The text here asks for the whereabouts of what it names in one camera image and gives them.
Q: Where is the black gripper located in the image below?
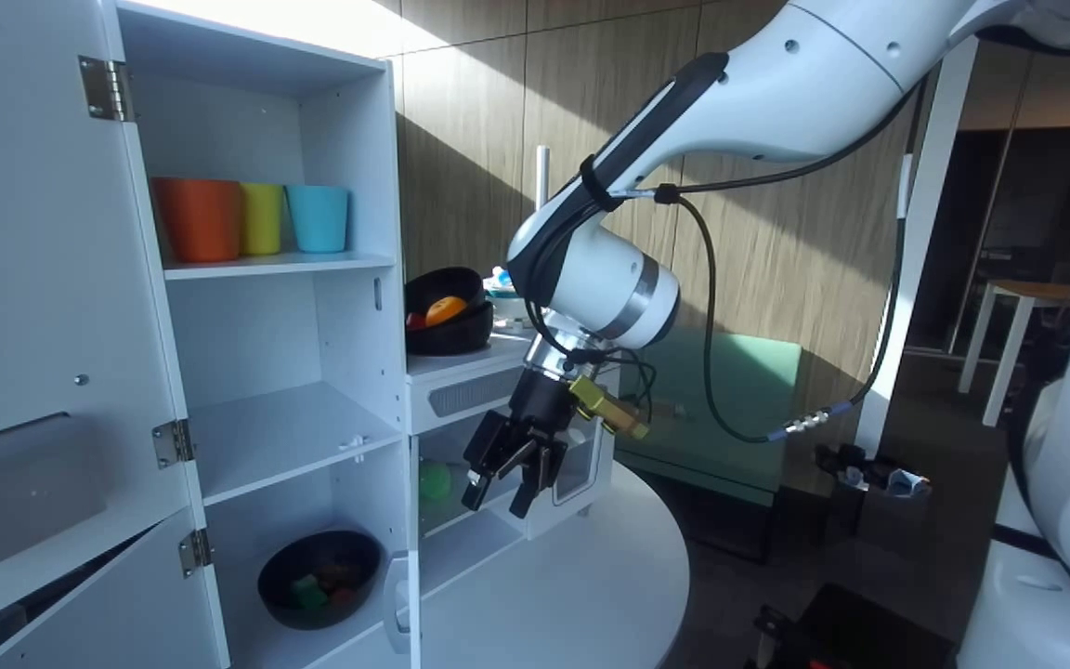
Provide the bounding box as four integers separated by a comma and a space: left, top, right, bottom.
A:
462, 339, 583, 522

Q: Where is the white oven door with window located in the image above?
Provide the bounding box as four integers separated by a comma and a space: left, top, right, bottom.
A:
531, 415, 614, 537

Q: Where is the white cabinet door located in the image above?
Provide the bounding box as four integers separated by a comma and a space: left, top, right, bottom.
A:
0, 511, 225, 669
0, 0, 190, 611

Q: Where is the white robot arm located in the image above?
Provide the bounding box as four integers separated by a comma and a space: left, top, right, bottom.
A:
462, 0, 1070, 513

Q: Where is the green toy ball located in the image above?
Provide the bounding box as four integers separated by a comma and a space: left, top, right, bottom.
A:
421, 462, 452, 511

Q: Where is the white round table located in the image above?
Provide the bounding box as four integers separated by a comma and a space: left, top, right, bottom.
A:
421, 466, 689, 669

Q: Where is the black pot with orange food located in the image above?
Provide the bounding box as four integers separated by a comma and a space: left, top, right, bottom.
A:
405, 269, 489, 358

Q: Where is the white toy kitchen cabinet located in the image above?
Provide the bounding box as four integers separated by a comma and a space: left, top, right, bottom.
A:
110, 0, 623, 669

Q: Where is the black bowl with vegetables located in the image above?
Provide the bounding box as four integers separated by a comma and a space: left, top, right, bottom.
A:
256, 531, 384, 631

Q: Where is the green sofa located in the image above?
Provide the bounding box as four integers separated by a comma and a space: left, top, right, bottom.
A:
618, 322, 803, 507

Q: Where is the blue cup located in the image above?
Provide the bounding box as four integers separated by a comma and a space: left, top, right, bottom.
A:
286, 187, 350, 254

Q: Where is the white toy faucet pole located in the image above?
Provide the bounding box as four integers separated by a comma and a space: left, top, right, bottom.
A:
531, 147, 550, 212

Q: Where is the yellow-green cup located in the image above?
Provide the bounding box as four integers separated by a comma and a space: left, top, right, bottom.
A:
240, 181, 283, 256

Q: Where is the orange cup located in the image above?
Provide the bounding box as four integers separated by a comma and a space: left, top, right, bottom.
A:
154, 180, 240, 264

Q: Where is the white side table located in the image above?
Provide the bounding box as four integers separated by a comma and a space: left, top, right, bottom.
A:
953, 280, 1070, 429

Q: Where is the yellow wrist camera mount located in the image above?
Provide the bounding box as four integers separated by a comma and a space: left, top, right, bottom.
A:
568, 374, 650, 440

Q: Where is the grey lower door handle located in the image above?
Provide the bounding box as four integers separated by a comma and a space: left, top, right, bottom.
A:
384, 549, 421, 667

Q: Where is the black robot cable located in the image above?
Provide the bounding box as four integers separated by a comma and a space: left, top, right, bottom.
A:
650, 71, 920, 448

